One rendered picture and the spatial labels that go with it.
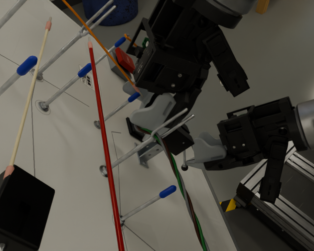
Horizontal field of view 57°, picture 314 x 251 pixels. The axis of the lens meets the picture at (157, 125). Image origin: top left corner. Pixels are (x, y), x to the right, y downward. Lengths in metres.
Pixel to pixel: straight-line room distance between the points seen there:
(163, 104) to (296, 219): 1.23
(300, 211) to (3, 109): 1.40
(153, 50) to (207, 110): 1.79
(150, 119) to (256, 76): 2.12
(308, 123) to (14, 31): 0.43
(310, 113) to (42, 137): 0.36
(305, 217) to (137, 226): 1.22
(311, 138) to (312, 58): 2.39
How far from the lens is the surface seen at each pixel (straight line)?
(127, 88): 0.42
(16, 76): 0.28
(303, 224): 1.54
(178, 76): 0.35
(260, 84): 2.40
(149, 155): 0.50
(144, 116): 0.38
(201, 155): 0.53
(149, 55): 0.33
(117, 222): 0.21
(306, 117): 0.47
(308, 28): 3.24
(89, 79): 0.53
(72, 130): 0.39
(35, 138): 0.34
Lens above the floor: 1.52
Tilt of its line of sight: 50 degrees down
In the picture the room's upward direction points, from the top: straight up
